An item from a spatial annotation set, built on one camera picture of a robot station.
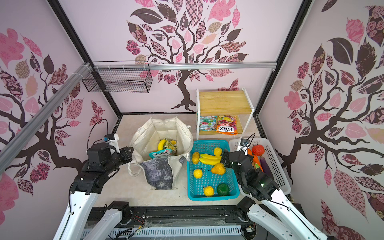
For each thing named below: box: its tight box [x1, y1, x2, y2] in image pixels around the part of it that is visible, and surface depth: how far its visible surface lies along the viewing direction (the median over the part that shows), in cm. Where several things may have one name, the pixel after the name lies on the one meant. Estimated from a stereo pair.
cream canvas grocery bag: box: [127, 116, 194, 190], surface depth 79 cm
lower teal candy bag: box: [199, 115, 218, 132], surface depth 91 cm
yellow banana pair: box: [199, 154, 222, 165], surface depth 92 cm
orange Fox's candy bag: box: [216, 115, 238, 136], surface depth 91 cm
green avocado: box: [217, 183, 230, 197], surface depth 79 cm
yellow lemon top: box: [213, 147, 223, 157], surface depth 94 cm
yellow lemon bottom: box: [203, 186, 215, 197], surface depth 79 cm
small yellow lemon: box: [193, 169, 203, 179], surface depth 86 cm
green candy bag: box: [163, 140, 178, 152], surface depth 98 cm
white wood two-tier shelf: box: [196, 88, 255, 141], surface depth 83 cm
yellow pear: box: [211, 162, 226, 175], surface depth 87 cm
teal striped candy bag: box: [148, 149, 173, 159], surface depth 85 cm
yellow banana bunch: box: [158, 137, 167, 151], surface depth 93 cm
